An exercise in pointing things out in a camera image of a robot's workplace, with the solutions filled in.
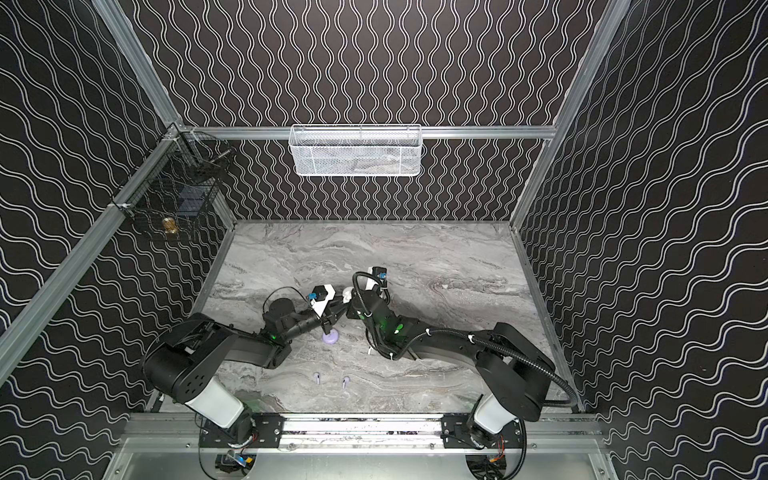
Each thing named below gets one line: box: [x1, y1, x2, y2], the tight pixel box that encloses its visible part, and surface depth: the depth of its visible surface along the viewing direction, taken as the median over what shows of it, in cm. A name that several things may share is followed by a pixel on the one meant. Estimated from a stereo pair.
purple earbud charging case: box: [322, 328, 340, 345], surface depth 90 cm
